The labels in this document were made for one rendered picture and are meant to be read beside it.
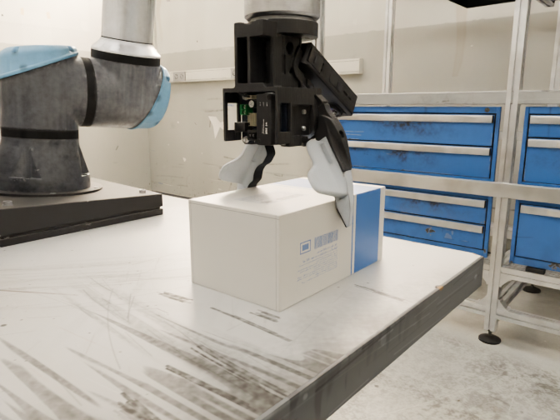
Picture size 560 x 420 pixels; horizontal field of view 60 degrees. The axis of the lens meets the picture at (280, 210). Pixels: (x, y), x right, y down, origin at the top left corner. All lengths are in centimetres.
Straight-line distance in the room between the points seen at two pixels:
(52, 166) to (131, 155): 376
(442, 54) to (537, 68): 50
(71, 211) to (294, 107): 41
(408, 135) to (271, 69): 158
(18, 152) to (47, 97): 10
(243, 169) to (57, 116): 39
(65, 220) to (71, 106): 19
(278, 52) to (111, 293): 29
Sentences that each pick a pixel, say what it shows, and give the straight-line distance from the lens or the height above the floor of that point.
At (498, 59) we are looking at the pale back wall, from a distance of 281.
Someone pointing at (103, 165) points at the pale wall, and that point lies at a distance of 444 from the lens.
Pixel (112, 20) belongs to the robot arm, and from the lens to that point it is 89.
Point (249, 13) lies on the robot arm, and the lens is 49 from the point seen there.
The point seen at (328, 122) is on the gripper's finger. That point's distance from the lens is 49.
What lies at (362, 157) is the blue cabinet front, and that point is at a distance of 213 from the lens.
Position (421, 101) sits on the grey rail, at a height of 90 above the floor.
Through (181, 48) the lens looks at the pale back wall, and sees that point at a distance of 428.
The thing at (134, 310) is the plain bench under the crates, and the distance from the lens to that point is 47.
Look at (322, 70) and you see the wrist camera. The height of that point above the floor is 92.
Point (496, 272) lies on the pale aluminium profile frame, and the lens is 196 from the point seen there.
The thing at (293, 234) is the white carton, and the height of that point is 77.
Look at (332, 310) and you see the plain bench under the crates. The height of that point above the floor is 70.
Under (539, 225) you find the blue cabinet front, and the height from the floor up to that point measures 48.
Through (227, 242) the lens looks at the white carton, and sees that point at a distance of 47.
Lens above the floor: 88
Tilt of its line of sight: 12 degrees down
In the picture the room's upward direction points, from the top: straight up
